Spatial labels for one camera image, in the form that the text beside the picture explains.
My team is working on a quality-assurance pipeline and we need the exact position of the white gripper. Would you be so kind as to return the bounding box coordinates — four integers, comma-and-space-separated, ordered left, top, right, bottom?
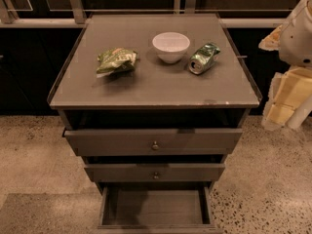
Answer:
258, 3, 312, 131

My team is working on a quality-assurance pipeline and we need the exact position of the green jalapeno chip bag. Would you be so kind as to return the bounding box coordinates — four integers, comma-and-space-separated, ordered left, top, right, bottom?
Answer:
96, 48, 137, 78

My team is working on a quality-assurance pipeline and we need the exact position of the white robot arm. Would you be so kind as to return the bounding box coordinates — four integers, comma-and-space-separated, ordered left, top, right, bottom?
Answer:
258, 0, 312, 131

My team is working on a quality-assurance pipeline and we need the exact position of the top drawer with knob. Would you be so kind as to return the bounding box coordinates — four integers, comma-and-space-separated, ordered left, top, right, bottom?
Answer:
64, 129, 242, 156

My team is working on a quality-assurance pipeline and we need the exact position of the drawer with knob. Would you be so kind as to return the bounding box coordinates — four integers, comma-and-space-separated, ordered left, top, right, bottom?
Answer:
64, 129, 242, 156
85, 163, 225, 182

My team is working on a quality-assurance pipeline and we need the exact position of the dark grey drawer cabinet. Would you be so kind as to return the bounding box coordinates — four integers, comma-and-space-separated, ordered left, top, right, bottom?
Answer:
46, 13, 263, 234

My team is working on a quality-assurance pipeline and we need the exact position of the middle drawer with knob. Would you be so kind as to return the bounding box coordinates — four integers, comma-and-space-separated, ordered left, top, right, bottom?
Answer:
85, 163, 225, 182

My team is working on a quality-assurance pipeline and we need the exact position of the open bottom drawer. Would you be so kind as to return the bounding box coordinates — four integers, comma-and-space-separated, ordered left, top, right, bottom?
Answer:
98, 185, 222, 234

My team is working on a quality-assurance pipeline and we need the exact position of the crushed green soda can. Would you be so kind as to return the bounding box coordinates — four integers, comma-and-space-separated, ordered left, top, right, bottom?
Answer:
188, 42, 220, 75

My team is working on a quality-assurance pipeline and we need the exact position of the white bowl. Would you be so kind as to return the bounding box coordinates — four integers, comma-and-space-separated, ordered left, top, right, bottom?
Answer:
152, 32, 190, 63

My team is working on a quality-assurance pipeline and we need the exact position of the white cylindrical post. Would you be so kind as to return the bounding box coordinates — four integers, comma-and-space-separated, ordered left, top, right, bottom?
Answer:
287, 96, 312, 130

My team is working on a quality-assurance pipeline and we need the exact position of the metal window rail frame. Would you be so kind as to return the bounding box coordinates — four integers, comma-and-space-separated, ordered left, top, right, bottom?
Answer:
0, 0, 299, 28

